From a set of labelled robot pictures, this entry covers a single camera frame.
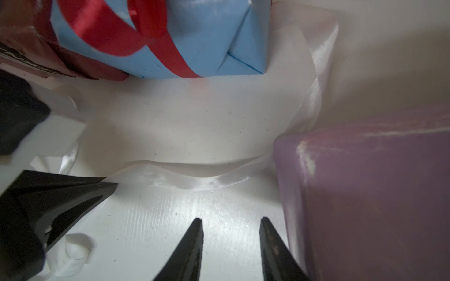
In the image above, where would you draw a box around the purple gift box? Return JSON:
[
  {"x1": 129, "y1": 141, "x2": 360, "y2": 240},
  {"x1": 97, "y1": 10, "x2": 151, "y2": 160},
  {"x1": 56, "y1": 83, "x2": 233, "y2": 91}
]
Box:
[{"x1": 274, "y1": 103, "x2": 450, "y2": 281}]

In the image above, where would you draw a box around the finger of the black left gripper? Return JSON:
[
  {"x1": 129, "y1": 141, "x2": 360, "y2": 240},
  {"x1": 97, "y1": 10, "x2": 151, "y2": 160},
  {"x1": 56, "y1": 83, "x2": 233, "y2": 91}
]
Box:
[{"x1": 1, "y1": 170, "x2": 118, "y2": 281}]

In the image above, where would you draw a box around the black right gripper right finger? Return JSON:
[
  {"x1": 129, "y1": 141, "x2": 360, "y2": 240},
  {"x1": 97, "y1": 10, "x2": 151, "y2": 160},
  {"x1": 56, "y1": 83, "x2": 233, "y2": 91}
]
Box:
[{"x1": 259, "y1": 217, "x2": 310, "y2": 281}]

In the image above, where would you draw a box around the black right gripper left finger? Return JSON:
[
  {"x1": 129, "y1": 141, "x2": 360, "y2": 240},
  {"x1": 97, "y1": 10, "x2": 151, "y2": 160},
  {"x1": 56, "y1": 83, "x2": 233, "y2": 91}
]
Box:
[{"x1": 154, "y1": 218, "x2": 204, "y2": 281}]

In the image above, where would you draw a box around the dark red gift box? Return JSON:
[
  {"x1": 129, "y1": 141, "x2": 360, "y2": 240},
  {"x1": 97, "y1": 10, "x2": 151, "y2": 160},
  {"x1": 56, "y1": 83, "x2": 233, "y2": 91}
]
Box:
[{"x1": 1, "y1": 1, "x2": 128, "y2": 81}]

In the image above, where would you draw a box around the red satin ribbon bow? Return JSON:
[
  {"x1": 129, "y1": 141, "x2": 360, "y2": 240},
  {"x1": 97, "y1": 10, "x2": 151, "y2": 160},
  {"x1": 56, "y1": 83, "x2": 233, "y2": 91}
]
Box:
[{"x1": 57, "y1": 1, "x2": 198, "y2": 78}]

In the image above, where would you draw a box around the white satin ribbon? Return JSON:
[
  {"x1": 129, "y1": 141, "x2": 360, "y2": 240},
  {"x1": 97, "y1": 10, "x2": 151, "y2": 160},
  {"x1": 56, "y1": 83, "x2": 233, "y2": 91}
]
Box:
[{"x1": 38, "y1": 1, "x2": 339, "y2": 281}]

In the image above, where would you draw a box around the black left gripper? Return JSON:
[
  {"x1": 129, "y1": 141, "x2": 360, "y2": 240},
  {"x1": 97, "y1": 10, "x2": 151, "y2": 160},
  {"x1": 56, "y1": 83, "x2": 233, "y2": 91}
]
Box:
[{"x1": 1, "y1": 70, "x2": 50, "y2": 156}]

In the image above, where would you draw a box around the blue gift box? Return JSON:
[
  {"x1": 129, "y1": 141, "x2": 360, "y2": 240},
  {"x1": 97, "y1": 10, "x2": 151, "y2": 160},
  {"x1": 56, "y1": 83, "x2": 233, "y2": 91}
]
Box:
[{"x1": 50, "y1": 1, "x2": 271, "y2": 79}]

